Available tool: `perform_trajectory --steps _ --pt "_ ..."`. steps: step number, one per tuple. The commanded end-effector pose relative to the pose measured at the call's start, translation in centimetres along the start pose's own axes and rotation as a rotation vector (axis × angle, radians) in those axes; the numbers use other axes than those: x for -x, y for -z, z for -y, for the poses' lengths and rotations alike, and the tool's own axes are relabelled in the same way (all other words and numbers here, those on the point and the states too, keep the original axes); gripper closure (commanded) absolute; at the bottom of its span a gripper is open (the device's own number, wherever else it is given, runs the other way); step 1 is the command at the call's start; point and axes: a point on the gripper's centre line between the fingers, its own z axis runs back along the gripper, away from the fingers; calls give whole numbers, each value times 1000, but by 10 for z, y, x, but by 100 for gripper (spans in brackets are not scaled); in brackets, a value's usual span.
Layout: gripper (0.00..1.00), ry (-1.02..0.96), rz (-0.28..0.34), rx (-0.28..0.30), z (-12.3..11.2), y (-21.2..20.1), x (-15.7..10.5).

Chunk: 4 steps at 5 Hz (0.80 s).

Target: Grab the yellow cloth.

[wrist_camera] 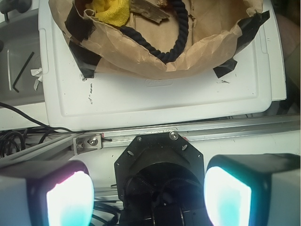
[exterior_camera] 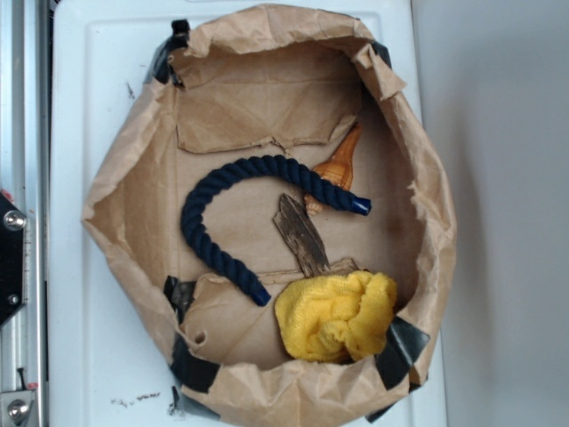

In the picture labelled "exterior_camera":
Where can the yellow cloth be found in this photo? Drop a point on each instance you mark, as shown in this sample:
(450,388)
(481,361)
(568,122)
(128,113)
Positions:
(335,318)

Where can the orange conch seashell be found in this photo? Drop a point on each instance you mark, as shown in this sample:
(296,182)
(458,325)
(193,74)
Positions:
(338,168)

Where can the black bracket plate with bolt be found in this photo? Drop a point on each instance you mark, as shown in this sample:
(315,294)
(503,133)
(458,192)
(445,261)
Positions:
(13,240)

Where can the dark wood bark piece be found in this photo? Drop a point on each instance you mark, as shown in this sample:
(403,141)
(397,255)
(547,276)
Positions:
(301,236)

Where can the metal corner bracket with bolt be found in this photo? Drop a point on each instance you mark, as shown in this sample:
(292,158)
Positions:
(20,408)

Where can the aluminium frame rail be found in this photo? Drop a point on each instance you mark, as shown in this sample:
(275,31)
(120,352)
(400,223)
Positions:
(25,143)

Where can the brown paper bag bin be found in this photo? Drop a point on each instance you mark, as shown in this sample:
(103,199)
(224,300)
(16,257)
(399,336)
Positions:
(276,79)

